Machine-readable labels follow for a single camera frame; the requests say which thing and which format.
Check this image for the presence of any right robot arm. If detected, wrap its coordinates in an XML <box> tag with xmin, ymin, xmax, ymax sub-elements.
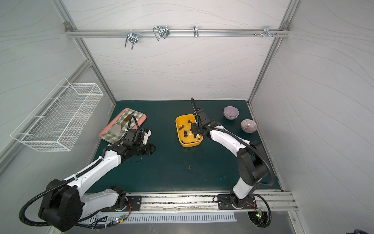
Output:
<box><xmin>192</xmin><ymin>108</ymin><xmax>275</xmax><ymax>207</ymax></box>

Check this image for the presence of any aluminium crossbar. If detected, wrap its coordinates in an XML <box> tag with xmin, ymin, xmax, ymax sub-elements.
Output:
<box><xmin>65</xmin><ymin>28</ymin><xmax>291</xmax><ymax>39</ymax></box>

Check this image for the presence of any metal spatula wooden handle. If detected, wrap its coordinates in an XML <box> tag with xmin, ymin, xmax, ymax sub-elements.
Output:
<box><xmin>108</xmin><ymin>112</ymin><xmax>134</xmax><ymax>136</ymax></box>

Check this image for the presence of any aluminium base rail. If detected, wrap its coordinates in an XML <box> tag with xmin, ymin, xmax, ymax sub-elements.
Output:
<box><xmin>126</xmin><ymin>189</ymin><xmax>299</xmax><ymax>214</ymax></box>

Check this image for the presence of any metal hook clamp left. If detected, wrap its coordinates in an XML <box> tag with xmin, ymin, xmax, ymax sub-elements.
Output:
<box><xmin>124</xmin><ymin>31</ymin><xmax>138</xmax><ymax>50</ymax></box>

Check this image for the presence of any pink tray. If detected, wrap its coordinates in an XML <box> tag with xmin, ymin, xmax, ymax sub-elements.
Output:
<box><xmin>98</xmin><ymin>108</ymin><xmax>147</xmax><ymax>144</ymax></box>

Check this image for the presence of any white wire basket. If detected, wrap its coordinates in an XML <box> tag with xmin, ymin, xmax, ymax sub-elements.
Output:
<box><xmin>10</xmin><ymin>78</ymin><xmax>103</xmax><ymax>152</ymax></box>

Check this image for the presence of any black conduit cable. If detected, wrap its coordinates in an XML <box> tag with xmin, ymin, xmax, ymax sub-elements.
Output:
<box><xmin>190</xmin><ymin>97</ymin><xmax>276</xmax><ymax>228</ymax></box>
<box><xmin>19</xmin><ymin>157</ymin><xmax>103</xmax><ymax>227</ymax></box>

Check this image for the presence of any metal hook clamp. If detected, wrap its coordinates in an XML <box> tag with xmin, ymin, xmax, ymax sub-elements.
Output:
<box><xmin>153</xmin><ymin>25</ymin><xmax>170</xmax><ymax>41</ymax></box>
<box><xmin>124</xmin><ymin>31</ymin><xmax>138</xmax><ymax>50</ymax></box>

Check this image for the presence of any metal hook clamp middle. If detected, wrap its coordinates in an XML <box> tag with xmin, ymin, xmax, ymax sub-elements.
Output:
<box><xmin>153</xmin><ymin>25</ymin><xmax>170</xmax><ymax>41</ymax></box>

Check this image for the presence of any metal ring clamp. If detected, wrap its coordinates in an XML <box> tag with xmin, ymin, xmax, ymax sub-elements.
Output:
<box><xmin>193</xmin><ymin>26</ymin><xmax>199</xmax><ymax>38</ymax></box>

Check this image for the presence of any purple ribbed bowl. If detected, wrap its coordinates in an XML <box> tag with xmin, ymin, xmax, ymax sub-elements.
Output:
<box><xmin>241</xmin><ymin>119</ymin><xmax>258</xmax><ymax>134</ymax></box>

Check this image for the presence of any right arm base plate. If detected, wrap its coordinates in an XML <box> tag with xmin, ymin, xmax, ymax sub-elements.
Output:
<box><xmin>212</xmin><ymin>194</ymin><xmax>257</xmax><ymax>210</ymax></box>

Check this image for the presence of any purple bowl upright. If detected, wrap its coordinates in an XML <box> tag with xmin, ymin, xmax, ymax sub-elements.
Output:
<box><xmin>223</xmin><ymin>106</ymin><xmax>240</xmax><ymax>120</ymax></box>

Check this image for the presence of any right black conduit cable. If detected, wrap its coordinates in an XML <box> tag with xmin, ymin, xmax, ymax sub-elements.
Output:
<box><xmin>190</xmin><ymin>97</ymin><xmax>276</xmax><ymax>228</ymax></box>

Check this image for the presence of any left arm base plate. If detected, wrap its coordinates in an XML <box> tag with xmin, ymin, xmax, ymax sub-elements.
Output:
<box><xmin>100</xmin><ymin>196</ymin><xmax>142</xmax><ymax>212</ymax></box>

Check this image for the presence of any yellow plastic storage box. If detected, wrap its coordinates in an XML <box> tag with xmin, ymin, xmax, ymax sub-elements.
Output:
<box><xmin>175</xmin><ymin>114</ymin><xmax>204</xmax><ymax>148</ymax></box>

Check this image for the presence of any left black conduit cable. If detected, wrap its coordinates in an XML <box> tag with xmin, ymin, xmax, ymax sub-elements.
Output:
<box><xmin>19</xmin><ymin>157</ymin><xmax>103</xmax><ymax>227</ymax></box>

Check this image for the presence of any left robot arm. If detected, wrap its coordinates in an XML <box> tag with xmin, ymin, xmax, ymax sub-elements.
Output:
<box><xmin>38</xmin><ymin>129</ymin><xmax>156</xmax><ymax>232</ymax></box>

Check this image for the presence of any green checkered cloth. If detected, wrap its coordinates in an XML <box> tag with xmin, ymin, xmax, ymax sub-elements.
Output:
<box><xmin>102</xmin><ymin>109</ymin><xmax>144</xmax><ymax>144</ymax></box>

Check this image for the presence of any metal bracket right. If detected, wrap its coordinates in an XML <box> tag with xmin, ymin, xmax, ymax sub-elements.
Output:
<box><xmin>253</xmin><ymin>26</ymin><xmax>279</xmax><ymax>38</ymax></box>

